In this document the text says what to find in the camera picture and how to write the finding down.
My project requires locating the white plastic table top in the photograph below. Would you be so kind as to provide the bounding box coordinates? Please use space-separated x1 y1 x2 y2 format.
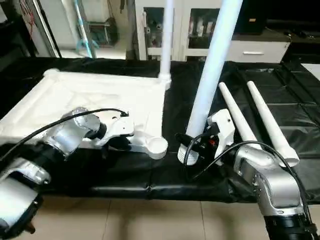
0 68 173 161

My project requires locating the white plastic table leg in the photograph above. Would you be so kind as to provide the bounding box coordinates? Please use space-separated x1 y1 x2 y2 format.
177 0 245 166
157 0 175 91
218 82 262 147
246 80 300 168

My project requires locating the black work mat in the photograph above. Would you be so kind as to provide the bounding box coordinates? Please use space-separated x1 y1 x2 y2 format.
0 56 320 206

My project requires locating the white drawer unit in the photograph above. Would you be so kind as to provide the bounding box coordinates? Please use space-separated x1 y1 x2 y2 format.
219 39 292 64

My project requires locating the white glass door cabinet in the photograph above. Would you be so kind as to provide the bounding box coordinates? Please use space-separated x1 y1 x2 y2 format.
134 0 227 64

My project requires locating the teal stand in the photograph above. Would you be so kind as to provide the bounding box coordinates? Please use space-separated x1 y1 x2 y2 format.
71 0 102 59

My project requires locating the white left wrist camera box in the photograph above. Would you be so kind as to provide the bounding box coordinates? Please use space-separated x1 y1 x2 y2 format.
94 115 137 149

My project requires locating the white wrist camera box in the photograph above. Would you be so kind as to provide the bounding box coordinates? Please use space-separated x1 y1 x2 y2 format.
206 108 237 160
94 115 137 149

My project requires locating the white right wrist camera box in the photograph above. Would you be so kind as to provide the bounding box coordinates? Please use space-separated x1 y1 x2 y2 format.
206 108 237 160

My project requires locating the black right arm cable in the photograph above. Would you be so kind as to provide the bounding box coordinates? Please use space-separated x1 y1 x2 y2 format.
182 130 302 197

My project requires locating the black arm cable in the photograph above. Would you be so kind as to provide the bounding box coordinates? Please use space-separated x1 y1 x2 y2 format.
182 130 302 197
0 108 131 165

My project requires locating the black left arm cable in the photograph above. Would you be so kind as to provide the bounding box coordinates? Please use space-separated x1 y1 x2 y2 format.
0 108 131 165

